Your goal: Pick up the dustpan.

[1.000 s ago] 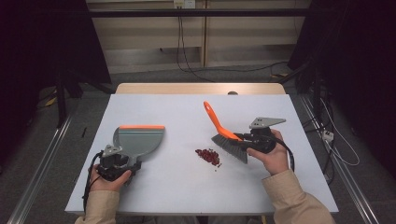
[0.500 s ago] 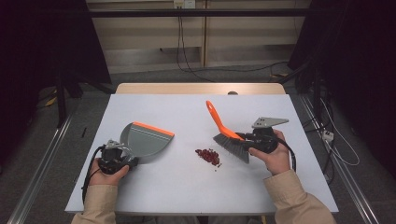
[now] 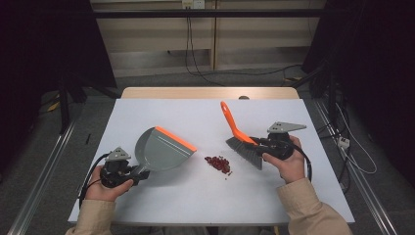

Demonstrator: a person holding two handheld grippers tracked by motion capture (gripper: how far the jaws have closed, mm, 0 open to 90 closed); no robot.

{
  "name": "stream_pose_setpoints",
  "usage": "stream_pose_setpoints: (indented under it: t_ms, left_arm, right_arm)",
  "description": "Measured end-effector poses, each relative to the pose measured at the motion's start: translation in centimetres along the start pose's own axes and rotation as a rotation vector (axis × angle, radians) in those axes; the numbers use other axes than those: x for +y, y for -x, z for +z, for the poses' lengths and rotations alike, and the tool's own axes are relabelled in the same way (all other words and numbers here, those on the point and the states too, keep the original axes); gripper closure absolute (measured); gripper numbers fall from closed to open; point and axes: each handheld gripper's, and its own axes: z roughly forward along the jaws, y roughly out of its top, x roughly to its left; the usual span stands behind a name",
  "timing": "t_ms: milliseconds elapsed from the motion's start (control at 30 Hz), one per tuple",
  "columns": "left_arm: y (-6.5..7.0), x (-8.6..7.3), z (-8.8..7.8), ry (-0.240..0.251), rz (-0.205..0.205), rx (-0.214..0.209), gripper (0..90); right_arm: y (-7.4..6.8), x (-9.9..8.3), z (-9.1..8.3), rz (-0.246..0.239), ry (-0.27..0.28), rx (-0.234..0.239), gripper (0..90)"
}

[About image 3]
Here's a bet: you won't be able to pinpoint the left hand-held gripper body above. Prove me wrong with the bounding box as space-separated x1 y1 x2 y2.
101 147 136 189

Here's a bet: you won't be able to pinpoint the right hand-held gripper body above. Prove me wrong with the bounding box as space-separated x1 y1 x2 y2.
267 121 307 161

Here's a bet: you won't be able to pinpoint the aluminium floor rail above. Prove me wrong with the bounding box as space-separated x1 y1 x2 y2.
8 120 77 235
312 99 397 235

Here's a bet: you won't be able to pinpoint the left hand-held gripper cable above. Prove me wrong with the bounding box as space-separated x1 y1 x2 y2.
77 153 111 210

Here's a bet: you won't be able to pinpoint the dark curtain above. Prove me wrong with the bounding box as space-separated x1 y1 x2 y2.
301 0 415 187
0 0 117 174

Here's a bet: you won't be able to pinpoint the person's right hand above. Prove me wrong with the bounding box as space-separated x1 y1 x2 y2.
262 135 306 184

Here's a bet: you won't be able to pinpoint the red beans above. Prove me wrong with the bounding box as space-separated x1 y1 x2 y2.
204 155 233 177

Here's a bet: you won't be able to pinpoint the black hanging cable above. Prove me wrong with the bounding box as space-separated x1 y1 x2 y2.
184 17 226 87

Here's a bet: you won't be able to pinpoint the hand-held gripper cable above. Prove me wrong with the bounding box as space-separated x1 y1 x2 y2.
292 141 313 182
77 153 111 210

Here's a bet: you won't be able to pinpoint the black metal stand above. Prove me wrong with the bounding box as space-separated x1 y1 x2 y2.
57 71 119 135
292 63 339 131

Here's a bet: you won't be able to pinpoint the orange brush with grey bristles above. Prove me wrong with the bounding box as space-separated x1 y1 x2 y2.
220 101 263 170

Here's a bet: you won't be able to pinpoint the grey dustpan with orange edge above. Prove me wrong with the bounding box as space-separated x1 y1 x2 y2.
134 125 198 177

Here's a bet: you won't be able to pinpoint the person's left hand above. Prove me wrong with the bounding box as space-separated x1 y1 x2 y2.
85 165 135 203

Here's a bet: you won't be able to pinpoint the right hand-held gripper cable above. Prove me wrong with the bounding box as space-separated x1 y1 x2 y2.
292 141 313 182

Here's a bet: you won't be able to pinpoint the white cable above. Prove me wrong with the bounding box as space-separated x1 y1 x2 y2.
336 104 378 175

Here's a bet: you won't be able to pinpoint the wooden table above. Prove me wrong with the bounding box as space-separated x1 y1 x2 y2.
120 86 300 101

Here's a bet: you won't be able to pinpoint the white wall outlet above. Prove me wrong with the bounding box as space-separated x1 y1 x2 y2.
181 0 206 10

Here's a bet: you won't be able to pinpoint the white table mat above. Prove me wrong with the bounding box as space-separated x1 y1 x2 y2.
68 98 356 227

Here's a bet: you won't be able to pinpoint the black cable bundle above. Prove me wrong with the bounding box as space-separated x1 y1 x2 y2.
317 94 352 194

